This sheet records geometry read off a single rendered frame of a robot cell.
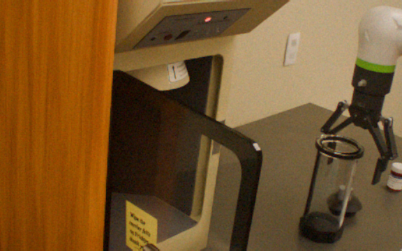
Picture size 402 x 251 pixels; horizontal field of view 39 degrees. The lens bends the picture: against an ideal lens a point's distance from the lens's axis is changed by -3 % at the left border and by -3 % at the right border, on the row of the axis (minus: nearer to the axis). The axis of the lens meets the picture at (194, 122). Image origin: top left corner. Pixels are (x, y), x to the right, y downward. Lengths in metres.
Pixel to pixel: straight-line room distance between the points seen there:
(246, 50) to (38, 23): 1.13
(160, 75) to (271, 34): 1.01
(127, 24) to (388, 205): 1.00
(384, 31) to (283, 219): 0.49
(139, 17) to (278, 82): 1.34
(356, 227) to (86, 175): 0.82
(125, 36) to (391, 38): 0.68
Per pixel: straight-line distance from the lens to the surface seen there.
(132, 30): 0.79
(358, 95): 1.37
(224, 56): 1.07
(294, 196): 1.52
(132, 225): 0.87
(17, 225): 1.02
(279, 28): 1.99
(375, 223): 1.49
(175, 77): 1.01
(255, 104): 2.01
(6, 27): 0.91
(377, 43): 1.31
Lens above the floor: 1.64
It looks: 22 degrees down
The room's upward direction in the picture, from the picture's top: 7 degrees clockwise
